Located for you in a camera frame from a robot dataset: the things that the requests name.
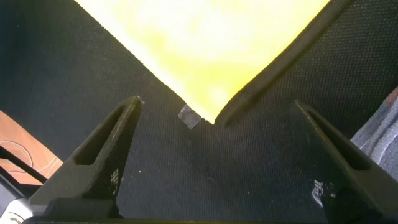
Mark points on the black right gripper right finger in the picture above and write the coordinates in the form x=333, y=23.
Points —
x=345, y=177

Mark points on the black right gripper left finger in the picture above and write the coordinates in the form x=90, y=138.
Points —
x=93, y=174

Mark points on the grey towel with orange marks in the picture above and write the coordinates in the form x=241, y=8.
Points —
x=382, y=140

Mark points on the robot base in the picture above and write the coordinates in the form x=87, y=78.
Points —
x=7, y=199

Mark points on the yellow towel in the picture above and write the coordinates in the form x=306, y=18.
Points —
x=205, y=49

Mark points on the clear tape marker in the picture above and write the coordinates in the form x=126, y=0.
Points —
x=189, y=116

